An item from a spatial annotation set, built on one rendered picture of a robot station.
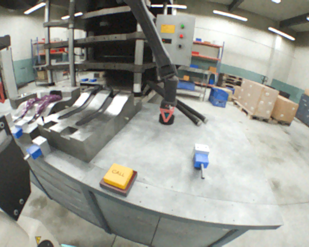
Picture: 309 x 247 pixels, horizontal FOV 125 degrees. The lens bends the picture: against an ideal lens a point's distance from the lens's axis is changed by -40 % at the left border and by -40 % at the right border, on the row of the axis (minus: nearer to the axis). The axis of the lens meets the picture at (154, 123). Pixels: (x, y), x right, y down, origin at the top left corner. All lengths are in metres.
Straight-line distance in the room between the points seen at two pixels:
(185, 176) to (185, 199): 0.08
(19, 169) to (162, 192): 0.33
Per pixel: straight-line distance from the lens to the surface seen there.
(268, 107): 4.15
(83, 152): 0.44
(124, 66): 1.17
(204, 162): 0.44
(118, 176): 0.36
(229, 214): 0.41
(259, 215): 0.46
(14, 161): 0.29
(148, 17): 0.52
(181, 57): 1.09
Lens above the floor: 1.12
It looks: 28 degrees down
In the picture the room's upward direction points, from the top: 6 degrees clockwise
